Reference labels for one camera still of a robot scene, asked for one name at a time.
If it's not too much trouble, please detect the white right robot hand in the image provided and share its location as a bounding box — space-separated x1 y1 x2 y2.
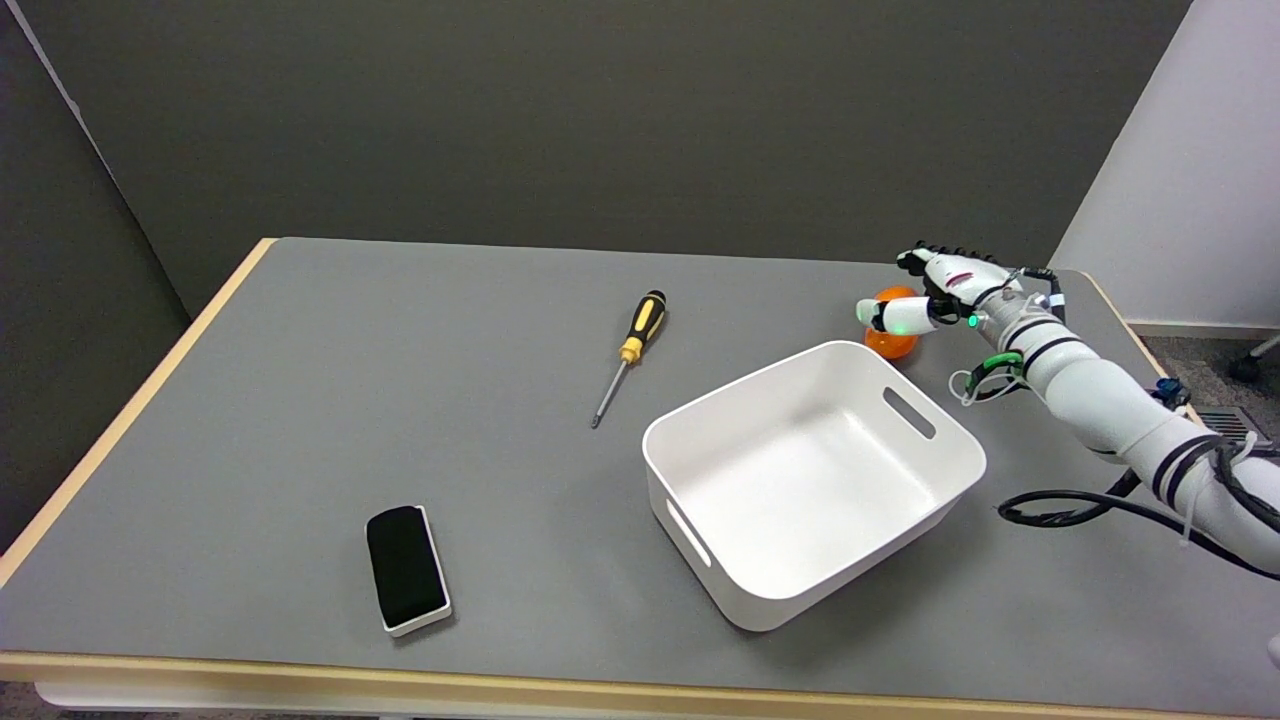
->
856 243 1023 337

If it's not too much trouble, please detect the orange mango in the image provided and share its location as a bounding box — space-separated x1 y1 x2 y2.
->
864 286 923 361

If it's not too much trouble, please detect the white plastic bin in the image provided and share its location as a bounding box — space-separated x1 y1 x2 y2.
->
642 340 988 633

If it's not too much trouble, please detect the black chair caster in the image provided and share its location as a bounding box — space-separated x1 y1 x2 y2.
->
1228 335 1280 384

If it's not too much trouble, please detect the metal floor vent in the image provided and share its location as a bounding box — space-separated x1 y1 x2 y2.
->
1195 407 1257 446

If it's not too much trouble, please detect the yellow black screwdriver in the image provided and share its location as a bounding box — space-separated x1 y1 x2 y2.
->
590 290 668 429

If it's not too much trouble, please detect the black whiteboard eraser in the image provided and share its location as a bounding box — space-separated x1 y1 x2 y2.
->
365 504 453 638

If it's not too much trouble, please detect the green black cable loop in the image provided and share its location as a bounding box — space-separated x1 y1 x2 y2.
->
948 350 1027 407

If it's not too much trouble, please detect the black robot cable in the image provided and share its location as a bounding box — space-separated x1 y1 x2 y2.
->
997 440 1280 583

